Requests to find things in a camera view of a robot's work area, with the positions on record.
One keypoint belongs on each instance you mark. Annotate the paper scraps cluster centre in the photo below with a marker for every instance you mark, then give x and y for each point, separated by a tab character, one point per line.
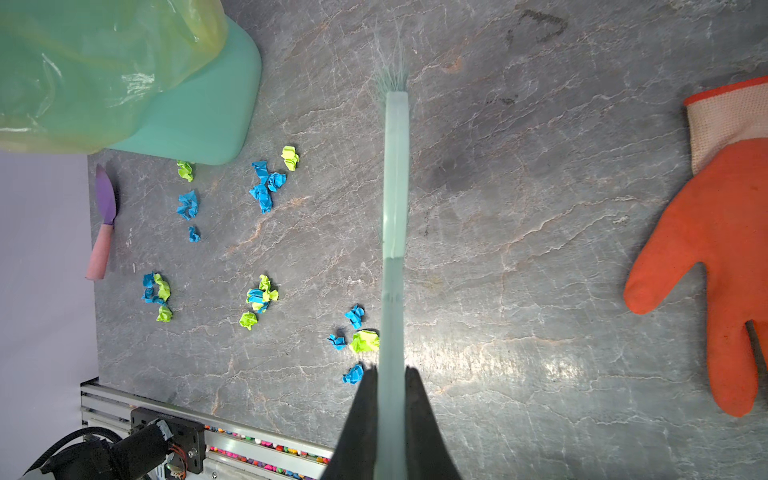
259	300

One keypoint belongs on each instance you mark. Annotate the paper scraps cluster near bin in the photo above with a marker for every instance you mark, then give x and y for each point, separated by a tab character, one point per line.
272	181

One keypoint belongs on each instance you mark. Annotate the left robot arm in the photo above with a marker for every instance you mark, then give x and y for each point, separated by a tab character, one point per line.
100	453

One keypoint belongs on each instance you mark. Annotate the blue scraps beside bin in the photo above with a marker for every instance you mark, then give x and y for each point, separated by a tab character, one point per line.
189	204

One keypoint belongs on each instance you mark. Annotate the paper scraps cluster front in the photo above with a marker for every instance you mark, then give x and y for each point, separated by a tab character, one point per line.
363	341

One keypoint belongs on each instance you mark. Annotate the paper scraps cluster far left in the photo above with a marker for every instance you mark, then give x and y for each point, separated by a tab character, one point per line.
157	291

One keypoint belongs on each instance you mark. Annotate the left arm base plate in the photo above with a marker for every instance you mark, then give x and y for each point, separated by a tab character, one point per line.
184	441

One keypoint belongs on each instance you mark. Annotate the green hand brush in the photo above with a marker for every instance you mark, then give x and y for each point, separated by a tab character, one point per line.
390	460

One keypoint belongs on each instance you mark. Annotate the green trash bin with bag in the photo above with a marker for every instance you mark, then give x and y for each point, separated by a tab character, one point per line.
171	79

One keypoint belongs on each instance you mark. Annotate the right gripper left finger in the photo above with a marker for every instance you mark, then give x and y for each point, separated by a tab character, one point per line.
355	453

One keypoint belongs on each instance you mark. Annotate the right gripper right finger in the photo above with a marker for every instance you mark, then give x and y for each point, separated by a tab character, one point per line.
426	454

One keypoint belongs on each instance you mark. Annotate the purple pink spatula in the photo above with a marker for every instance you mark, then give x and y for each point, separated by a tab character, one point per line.
107	208

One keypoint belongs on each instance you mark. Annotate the red rubber glove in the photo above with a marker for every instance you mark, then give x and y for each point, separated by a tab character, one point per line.
718	219

